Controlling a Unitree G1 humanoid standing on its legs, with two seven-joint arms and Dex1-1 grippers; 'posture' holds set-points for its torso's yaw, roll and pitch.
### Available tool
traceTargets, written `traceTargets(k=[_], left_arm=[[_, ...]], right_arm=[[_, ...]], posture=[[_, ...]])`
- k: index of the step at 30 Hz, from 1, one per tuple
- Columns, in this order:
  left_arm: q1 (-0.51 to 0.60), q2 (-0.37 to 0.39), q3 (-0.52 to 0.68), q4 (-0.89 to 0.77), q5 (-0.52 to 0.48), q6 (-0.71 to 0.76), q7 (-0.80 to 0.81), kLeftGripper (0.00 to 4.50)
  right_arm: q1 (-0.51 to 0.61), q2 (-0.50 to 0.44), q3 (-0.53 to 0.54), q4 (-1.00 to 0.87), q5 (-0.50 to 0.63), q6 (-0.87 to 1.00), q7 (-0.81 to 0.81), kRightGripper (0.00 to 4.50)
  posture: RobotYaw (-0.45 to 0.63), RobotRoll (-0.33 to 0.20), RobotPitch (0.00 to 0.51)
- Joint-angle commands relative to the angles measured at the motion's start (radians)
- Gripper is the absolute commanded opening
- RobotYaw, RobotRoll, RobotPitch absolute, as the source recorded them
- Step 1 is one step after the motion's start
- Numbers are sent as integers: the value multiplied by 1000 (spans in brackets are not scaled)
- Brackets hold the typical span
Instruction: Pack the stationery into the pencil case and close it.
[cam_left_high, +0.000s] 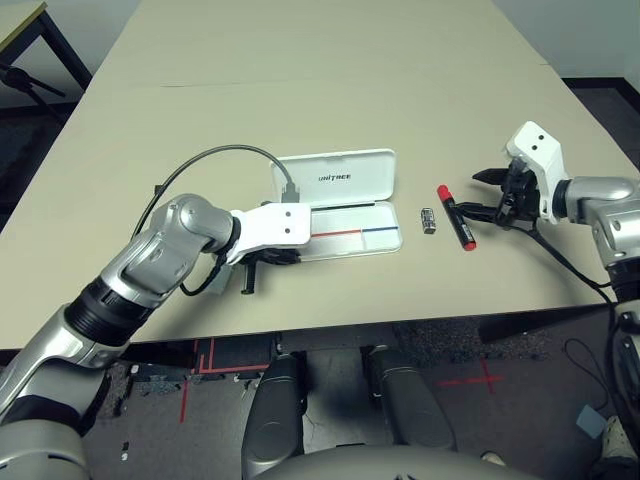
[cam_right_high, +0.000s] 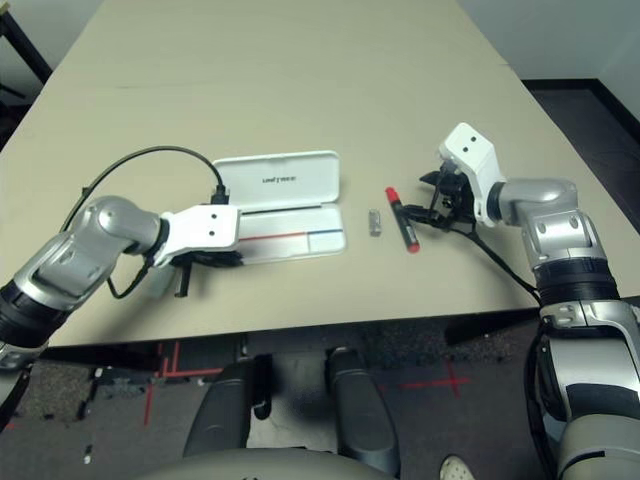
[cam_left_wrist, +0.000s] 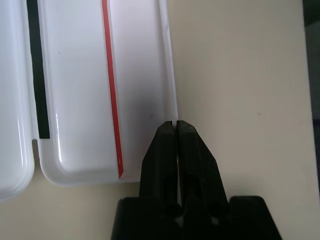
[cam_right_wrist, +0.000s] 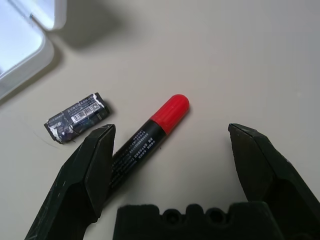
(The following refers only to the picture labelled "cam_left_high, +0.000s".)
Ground grey robot right leg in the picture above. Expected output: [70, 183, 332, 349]
[362, 344, 459, 454]

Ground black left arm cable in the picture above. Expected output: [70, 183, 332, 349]
[133, 144, 302, 297]

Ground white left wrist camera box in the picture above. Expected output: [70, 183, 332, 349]
[224, 202, 312, 265]

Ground grey robot leg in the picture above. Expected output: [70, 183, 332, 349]
[362, 344, 459, 454]
[241, 352, 307, 476]

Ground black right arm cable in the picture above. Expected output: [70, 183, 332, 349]
[519, 222, 624, 401]

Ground blue grey floor box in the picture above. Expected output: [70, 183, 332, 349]
[574, 404, 607, 440]

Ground white plastic pencil case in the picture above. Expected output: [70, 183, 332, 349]
[270, 147, 404, 262]

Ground silver robot torso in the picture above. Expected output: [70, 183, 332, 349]
[254, 444, 541, 480]

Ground grey robot left leg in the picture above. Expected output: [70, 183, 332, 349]
[241, 352, 307, 476]

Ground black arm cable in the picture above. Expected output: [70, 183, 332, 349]
[133, 144, 302, 297]
[519, 222, 624, 401]

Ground beige side table black legs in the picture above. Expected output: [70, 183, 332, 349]
[0, 0, 94, 91]

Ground thin black floor cable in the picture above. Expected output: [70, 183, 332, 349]
[564, 338, 610, 416]

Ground black tripod stand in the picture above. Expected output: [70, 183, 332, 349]
[0, 62, 69, 119]

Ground red black marker pen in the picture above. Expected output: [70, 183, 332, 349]
[436, 184, 477, 252]

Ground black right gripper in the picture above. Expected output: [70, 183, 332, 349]
[451, 159, 541, 229]

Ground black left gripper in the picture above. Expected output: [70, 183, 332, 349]
[232, 248, 303, 295]

